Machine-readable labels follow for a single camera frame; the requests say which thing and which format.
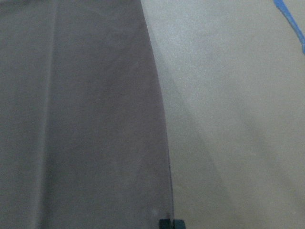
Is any brown t-shirt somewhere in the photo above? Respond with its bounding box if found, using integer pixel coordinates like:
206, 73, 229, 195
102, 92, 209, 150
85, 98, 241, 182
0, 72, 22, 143
0, 0, 173, 229

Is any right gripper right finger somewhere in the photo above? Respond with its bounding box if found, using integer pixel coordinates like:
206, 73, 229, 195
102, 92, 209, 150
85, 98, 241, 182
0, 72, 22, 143
173, 219, 185, 229

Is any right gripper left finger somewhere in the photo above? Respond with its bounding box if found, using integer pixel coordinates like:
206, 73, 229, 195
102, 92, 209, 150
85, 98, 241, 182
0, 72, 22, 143
159, 219, 173, 229

